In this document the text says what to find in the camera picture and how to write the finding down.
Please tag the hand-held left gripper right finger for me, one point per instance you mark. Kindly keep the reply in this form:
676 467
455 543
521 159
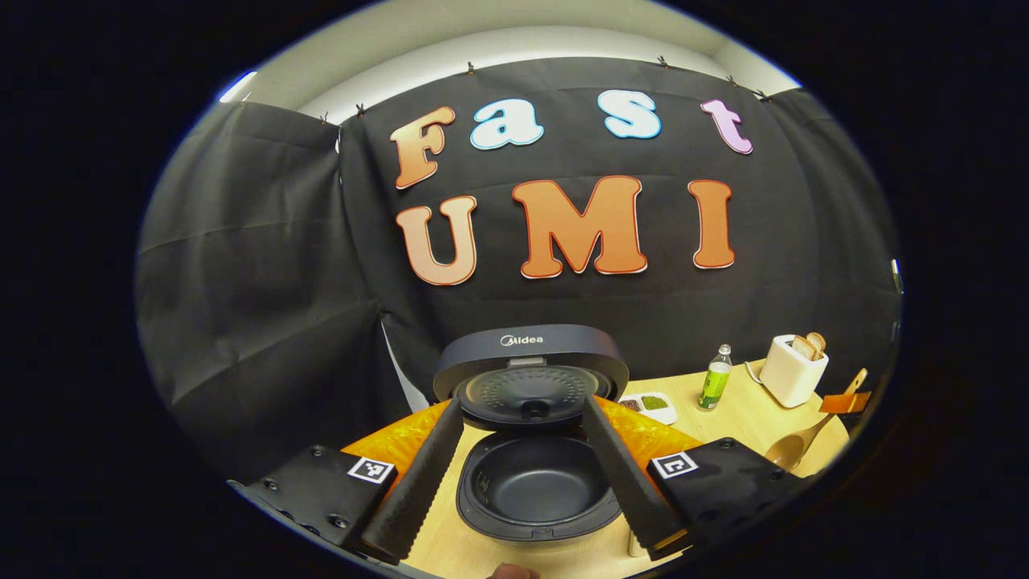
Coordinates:
627 490

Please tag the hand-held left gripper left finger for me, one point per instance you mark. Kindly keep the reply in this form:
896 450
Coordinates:
410 498

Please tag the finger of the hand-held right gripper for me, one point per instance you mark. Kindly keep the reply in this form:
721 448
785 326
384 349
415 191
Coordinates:
844 403

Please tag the clear plastic rice box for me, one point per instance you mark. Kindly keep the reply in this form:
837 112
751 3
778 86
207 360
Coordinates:
637 545

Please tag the wooden spoon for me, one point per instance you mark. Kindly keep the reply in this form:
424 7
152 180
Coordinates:
792 446

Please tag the black steel rice cooker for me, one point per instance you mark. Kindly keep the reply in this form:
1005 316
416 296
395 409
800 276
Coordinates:
530 482

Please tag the white toaster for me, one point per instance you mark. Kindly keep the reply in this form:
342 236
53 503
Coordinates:
792 378

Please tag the toasted bread slice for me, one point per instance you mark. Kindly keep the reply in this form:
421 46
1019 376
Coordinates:
817 341
804 347

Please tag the white divided bean dish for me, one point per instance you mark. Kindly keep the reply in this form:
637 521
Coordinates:
655 406

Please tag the green label drink bottle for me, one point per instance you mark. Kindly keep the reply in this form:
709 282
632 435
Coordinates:
714 386

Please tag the black backdrop cloth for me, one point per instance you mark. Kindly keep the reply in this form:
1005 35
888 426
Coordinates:
241 281

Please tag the ceiling light panel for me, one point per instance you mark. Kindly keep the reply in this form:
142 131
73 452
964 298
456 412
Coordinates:
237 86

